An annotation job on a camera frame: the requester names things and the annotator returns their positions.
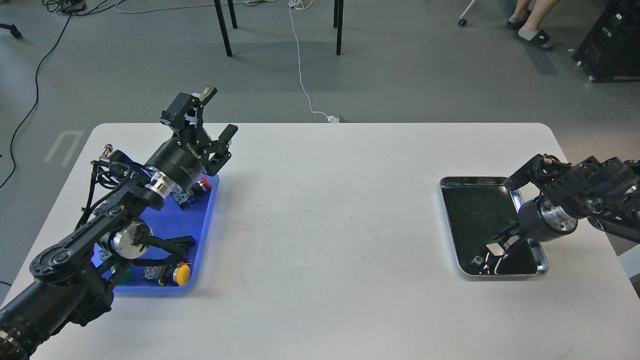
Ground white cable on floor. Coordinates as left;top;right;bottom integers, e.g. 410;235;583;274
288;0;341;123

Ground green push button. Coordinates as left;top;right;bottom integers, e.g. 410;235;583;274
116;268;135;286

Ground yellow push button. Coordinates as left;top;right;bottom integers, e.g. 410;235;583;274
142;262;191;287

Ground white chair base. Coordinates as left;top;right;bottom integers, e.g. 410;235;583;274
457;0;477;28

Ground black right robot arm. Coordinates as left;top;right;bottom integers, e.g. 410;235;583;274
470;153;640;276

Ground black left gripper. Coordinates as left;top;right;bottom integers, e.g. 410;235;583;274
145;86;239;193

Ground black equipment case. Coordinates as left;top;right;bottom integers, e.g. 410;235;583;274
572;0;640;82

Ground red push button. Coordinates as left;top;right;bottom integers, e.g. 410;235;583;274
171;176;212;210

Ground silver metal tray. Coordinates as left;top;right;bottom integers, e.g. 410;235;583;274
439;176;549;281

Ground black push button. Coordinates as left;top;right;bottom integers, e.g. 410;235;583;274
170;235;197;251

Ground black table legs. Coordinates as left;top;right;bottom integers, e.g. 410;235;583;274
214;0;346;57

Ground person's feet in slippers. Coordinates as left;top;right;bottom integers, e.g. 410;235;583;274
505;0;558;51

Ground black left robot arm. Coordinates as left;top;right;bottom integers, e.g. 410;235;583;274
1;86;238;360

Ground black cable on floor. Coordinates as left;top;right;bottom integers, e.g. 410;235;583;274
0;0;121;190

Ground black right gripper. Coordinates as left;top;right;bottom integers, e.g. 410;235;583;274
470;197;578;276

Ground blue plastic tray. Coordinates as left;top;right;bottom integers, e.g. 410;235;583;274
113;174;220;296

